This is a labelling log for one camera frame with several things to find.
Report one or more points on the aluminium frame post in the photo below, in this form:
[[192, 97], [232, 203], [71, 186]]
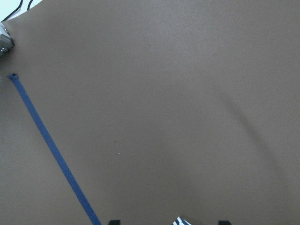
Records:
[[6, 41]]

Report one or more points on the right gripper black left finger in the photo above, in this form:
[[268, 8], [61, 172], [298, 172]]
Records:
[[114, 222]]

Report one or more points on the blue tape grid lines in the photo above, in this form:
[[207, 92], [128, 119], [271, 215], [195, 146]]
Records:
[[54, 150]]

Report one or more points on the blue white striped polo shirt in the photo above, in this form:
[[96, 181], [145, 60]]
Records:
[[180, 221]]

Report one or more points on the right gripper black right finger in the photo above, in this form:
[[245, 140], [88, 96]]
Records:
[[224, 222]]

